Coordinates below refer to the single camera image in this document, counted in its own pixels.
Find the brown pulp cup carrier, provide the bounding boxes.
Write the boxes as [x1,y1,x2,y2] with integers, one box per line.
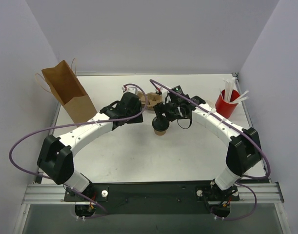
[137,91,162,111]

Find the aluminium rail frame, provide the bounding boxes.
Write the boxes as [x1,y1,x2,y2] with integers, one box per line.
[22,183,285,204]

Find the brown paper coffee cup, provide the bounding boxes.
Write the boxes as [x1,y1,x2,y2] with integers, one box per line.
[154,129,167,136]

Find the black plastic cup lid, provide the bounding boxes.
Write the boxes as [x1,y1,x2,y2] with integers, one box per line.
[152,116,170,132]

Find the brown paper bag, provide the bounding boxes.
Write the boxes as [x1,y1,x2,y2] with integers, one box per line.
[35,60,97,125]

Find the red plastic cup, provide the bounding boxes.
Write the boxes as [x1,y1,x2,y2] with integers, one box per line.
[215,90,238,118]

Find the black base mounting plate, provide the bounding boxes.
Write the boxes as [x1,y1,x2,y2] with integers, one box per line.
[64,180,239,216]

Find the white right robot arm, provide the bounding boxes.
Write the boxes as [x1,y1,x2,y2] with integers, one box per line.
[152,86,262,191]

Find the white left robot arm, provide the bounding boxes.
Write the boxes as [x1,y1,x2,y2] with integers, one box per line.
[37,91,143,201]

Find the white wrapped straws bundle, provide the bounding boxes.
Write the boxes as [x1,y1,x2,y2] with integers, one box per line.
[219,77,249,104]

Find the stack of paper cups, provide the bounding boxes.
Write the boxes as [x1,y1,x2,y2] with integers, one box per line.
[206,100,215,108]

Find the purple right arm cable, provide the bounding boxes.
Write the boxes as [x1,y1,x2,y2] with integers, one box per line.
[149,78,272,221]

